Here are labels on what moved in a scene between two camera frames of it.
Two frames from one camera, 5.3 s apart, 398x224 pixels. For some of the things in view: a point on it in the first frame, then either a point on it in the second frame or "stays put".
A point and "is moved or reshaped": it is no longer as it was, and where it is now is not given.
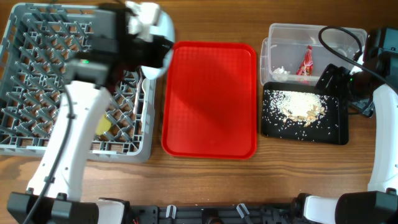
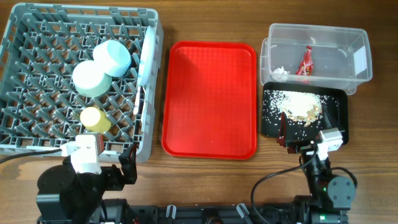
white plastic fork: [137, 90] stays put
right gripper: [339, 74] -> [300, 147]
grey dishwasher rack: [38, 42] stays put
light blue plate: [163, 28] is moved or reshaped
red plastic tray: [209, 107] stays put
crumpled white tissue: [280, 74] stays put
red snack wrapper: [306, 68] stays put
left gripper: [158, 47] -> [116, 181]
